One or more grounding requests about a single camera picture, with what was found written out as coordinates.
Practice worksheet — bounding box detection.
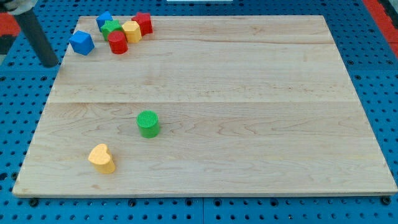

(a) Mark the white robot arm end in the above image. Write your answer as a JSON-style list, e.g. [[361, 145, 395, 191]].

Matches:
[[1, 0, 38, 16]]

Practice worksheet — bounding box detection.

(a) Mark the light wooden board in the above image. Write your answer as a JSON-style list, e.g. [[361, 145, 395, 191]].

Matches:
[[12, 16, 397, 198]]

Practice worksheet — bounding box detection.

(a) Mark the yellow hexagon block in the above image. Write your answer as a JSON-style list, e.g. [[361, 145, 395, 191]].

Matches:
[[122, 21, 142, 44]]

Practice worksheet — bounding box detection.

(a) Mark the green cylinder block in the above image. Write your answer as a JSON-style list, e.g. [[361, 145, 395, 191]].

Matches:
[[136, 110, 160, 138]]

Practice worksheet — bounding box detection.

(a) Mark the blue cube block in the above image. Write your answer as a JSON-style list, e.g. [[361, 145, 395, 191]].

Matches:
[[69, 30, 95, 55]]

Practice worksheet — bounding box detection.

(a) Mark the red star block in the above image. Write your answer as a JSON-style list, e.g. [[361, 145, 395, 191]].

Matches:
[[131, 12, 153, 36]]

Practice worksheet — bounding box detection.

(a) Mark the blue pentagon block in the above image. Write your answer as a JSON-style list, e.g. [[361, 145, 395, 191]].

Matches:
[[96, 11, 113, 32]]

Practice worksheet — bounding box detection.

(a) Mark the green star block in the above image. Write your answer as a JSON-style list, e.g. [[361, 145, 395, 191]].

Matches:
[[100, 20, 123, 41]]

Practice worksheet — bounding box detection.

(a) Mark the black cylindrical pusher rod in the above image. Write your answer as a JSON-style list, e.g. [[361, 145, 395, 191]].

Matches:
[[14, 9, 59, 68]]

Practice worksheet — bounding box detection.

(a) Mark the red cylinder block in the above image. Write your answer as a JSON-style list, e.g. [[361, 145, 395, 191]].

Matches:
[[108, 30, 128, 54]]

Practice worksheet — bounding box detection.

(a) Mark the yellow heart block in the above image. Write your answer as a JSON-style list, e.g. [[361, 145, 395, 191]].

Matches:
[[88, 144, 116, 174]]

